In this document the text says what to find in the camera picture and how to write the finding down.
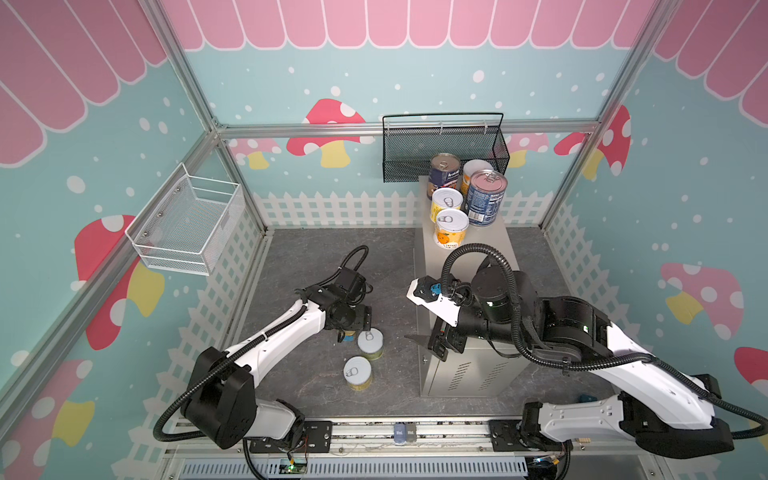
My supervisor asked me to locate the green can white lid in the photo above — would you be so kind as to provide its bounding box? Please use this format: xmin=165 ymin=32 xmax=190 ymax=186
xmin=357 ymin=328 xmax=384 ymax=361

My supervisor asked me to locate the orange green plastic-lid can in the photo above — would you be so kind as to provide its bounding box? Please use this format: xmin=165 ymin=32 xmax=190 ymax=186
xmin=460 ymin=159 xmax=494 ymax=196

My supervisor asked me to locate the white wire mesh basket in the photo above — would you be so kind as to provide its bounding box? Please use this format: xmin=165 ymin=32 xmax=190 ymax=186
xmin=125 ymin=164 xmax=245 ymax=276

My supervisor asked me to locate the grey metal cabinet counter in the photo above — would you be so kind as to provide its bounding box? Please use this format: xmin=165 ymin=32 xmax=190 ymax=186
xmin=415 ymin=176 xmax=530 ymax=398

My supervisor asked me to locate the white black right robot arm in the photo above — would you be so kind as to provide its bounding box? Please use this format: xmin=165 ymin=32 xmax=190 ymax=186
xmin=407 ymin=257 xmax=736 ymax=459

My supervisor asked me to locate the black wire mesh basket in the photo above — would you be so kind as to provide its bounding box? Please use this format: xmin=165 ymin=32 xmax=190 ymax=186
xmin=381 ymin=112 xmax=510 ymax=183

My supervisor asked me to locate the dark blue red label can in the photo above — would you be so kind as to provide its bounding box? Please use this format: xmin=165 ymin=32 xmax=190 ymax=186
xmin=427 ymin=153 xmax=461 ymax=199

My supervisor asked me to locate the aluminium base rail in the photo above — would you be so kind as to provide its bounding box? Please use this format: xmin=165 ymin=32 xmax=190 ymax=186
xmin=167 ymin=415 xmax=637 ymax=460

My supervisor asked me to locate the blue label tin can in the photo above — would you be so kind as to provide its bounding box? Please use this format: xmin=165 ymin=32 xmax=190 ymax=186
xmin=465 ymin=170 xmax=508 ymax=227

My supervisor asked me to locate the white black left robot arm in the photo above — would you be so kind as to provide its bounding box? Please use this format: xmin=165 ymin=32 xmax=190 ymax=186
xmin=177 ymin=287 xmax=372 ymax=450

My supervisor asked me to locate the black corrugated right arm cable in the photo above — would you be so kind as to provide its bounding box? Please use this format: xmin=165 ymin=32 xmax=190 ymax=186
xmin=439 ymin=242 xmax=768 ymax=440

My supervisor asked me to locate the white slotted cable duct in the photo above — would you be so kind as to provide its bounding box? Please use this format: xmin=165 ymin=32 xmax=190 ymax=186
xmin=176 ymin=458 xmax=529 ymax=480

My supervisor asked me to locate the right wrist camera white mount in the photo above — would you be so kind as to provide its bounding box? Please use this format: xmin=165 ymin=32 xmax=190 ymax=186
xmin=406 ymin=276 xmax=465 ymax=327

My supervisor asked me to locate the small blue device on rail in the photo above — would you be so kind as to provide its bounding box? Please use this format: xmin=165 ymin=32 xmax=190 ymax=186
xmin=393 ymin=422 xmax=418 ymax=446

